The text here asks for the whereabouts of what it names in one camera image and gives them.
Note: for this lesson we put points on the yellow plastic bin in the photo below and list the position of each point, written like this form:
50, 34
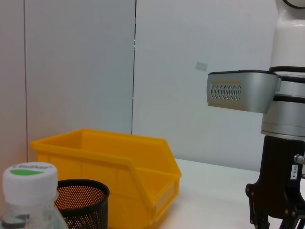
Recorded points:
100, 162

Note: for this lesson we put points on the small white wall sticker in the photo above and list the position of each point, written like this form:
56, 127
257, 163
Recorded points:
201, 66

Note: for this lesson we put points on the black mesh pen holder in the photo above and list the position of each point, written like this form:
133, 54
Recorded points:
83, 210

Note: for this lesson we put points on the clear green-label water bottle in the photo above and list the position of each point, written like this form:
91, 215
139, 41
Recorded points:
28, 190

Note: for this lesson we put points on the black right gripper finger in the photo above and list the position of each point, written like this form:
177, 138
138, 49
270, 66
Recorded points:
258, 219
294, 223

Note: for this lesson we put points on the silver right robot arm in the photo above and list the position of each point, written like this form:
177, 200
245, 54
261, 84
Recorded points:
286, 112

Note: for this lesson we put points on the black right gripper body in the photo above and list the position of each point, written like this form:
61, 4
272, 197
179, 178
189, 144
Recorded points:
276, 179

